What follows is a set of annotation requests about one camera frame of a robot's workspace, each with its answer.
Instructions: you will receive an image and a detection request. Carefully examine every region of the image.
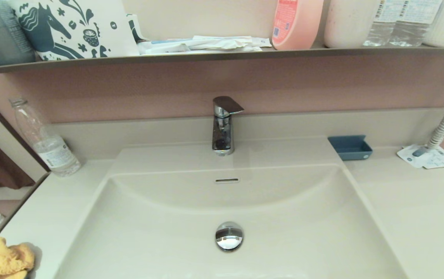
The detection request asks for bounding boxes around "chrome faucet lever handle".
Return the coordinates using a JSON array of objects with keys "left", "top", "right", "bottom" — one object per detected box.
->
[{"left": 213, "top": 96, "right": 245, "bottom": 116}]

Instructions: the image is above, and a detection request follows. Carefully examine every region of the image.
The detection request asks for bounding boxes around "chrome faucet body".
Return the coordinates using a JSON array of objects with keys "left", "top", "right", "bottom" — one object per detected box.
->
[{"left": 212, "top": 112, "right": 235, "bottom": 157}]

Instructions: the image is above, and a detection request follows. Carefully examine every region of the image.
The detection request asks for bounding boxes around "beige ceramic sink basin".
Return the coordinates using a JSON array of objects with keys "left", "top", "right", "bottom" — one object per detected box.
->
[{"left": 53, "top": 140, "right": 408, "bottom": 279}]

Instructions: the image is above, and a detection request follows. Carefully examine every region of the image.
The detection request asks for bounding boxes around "white crumpled wrapper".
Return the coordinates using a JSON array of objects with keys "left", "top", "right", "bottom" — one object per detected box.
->
[{"left": 189, "top": 36, "right": 263, "bottom": 52}]

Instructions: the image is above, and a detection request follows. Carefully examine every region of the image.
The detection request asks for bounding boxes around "chrome drain stopper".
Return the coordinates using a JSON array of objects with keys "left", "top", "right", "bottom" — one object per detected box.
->
[{"left": 215, "top": 221, "right": 244, "bottom": 252}]

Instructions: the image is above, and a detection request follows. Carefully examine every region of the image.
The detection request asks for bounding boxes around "white packet with blue stripe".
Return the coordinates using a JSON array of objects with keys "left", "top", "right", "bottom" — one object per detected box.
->
[{"left": 138, "top": 38, "right": 192, "bottom": 55}]

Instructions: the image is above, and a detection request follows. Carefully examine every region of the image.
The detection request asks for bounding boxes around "blue soap dish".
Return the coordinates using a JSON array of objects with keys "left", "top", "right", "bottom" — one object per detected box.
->
[{"left": 327, "top": 135, "right": 373, "bottom": 161}]

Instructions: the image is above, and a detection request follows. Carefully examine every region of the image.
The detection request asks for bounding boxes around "pink plastic bottle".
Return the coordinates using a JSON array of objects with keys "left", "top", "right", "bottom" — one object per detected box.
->
[{"left": 271, "top": 0, "right": 324, "bottom": 50}]

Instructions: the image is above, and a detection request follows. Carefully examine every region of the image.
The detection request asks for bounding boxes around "small white printed box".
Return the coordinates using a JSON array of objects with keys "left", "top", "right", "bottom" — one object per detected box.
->
[{"left": 126, "top": 14, "right": 150, "bottom": 44}]

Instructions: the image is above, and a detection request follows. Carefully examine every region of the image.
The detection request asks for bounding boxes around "white bag with horse print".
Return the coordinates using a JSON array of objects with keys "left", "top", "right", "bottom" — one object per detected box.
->
[{"left": 8, "top": 0, "right": 140, "bottom": 62}]

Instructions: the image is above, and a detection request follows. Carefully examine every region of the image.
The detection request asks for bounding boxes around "cream white jar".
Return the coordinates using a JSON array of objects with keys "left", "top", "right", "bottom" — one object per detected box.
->
[{"left": 324, "top": 0, "right": 381, "bottom": 49}]

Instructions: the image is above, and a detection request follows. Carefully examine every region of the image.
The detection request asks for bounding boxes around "capless clear plastic bottle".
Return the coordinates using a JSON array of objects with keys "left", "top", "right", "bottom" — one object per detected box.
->
[{"left": 9, "top": 97, "right": 82, "bottom": 177}]

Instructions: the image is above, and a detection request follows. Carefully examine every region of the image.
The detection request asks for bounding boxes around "clear plastic water bottle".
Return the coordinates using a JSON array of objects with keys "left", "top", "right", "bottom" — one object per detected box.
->
[
  {"left": 363, "top": 0, "right": 397, "bottom": 47},
  {"left": 389, "top": 0, "right": 443, "bottom": 47}
]

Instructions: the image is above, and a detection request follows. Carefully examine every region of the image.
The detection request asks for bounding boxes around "white printed paper leaflet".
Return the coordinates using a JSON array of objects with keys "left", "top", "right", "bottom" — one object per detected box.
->
[{"left": 396, "top": 144, "right": 444, "bottom": 170}]

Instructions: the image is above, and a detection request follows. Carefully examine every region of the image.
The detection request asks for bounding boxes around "brown wall shelf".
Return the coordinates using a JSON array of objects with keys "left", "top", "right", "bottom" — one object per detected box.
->
[{"left": 0, "top": 45, "right": 444, "bottom": 77}]

